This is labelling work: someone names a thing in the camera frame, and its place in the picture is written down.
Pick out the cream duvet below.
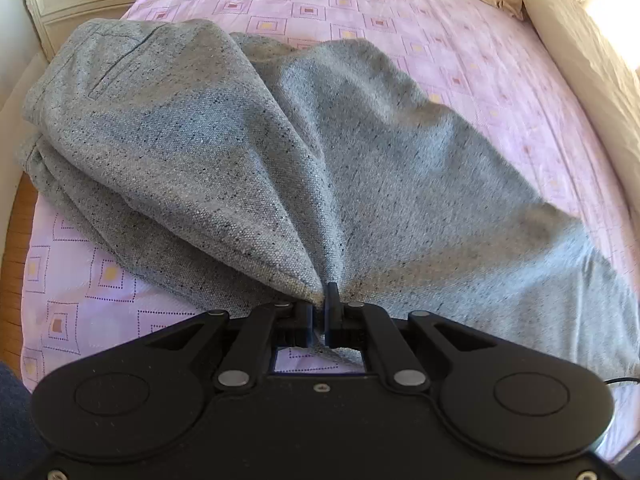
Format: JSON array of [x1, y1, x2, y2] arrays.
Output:
[[520, 0, 640, 221]]

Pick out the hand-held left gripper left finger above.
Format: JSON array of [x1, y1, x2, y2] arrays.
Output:
[[149, 301, 316, 392]]

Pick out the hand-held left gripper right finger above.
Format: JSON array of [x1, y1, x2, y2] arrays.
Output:
[[324, 282, 496, 394]]

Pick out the pink patterned bed sheet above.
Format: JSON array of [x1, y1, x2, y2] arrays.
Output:
[[20, 0, 640, 396]]

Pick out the white nightstand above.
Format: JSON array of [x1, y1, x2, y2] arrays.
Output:
[[11, 0, 151, 61]]

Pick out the grey speckled pants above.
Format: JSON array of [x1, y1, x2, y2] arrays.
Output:
[[17, 17, 640, 387]]

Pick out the person's dark blue clothing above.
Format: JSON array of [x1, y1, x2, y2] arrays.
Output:
[[0, 362, 51, 480]]

